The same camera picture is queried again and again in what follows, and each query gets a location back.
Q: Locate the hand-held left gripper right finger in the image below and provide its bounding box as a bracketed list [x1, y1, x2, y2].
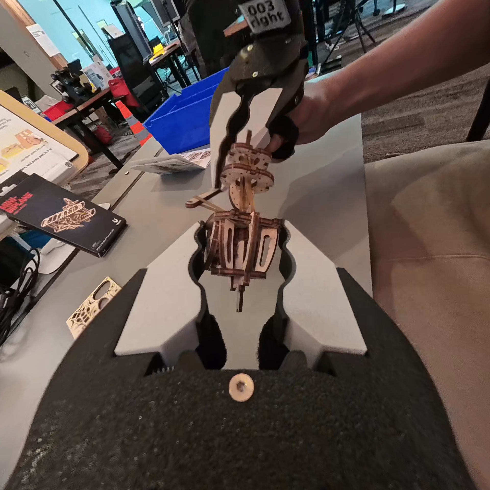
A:
[274, 219, 369, 369]

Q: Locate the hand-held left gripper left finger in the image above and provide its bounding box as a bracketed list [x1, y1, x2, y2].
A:
[114, 220, 210, 365]

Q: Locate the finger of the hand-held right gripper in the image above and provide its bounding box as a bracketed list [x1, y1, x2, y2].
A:
[209, 89, 251, 191]
[239, 87, 287, 154]

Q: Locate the wooden biplane model assembly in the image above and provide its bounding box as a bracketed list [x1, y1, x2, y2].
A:
[186, 130, 285, 314]

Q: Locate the person's right forearm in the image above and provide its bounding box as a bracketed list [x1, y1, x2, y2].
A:
[333, 0, 490, 123]

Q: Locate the laser-cut wooden parts sheet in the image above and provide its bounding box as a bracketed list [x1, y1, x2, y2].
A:
[66, 276, 122, 340]

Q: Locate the black model kit box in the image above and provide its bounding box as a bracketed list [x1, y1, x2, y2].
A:
[0, 173, 128, 258]

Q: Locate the person's right hand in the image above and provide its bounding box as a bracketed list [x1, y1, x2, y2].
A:
[267, 80, 347, 154]

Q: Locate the blue plastic bin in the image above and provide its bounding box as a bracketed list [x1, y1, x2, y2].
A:
[143, 67, 230, 154]

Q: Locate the instruction booklet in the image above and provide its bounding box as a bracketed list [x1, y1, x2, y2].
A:
[129, 149, 212, 175]

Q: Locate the orange traffic cone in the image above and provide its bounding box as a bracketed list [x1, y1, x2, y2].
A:
[115, 100, 152, 147]

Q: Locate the black tripod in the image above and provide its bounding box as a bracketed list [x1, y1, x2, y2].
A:
[322, 0, 377, 64]

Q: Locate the red bag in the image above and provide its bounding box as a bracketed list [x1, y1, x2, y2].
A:
[109, 78, 141, 108]

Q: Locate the tall black equipment case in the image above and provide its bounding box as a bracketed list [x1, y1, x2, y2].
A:
[109, 0, 170, 112]

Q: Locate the wooden workbench with black legs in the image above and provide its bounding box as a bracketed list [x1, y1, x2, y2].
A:
[51, 86, 127, 170]

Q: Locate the illustrated poster board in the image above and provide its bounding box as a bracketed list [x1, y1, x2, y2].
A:
[0, 90, 89, 185]

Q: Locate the black chair leg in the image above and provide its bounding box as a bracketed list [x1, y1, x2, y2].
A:
[466, 86, 490, 142]

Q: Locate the black camera rig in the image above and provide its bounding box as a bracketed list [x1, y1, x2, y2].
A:
[50, 66, 101, 105]

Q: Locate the black cable bundle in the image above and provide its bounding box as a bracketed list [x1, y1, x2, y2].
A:
[0, 245, 41, 347]

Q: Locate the white wall notice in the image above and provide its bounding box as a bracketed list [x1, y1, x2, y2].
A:
[26, 24, 60, 58]

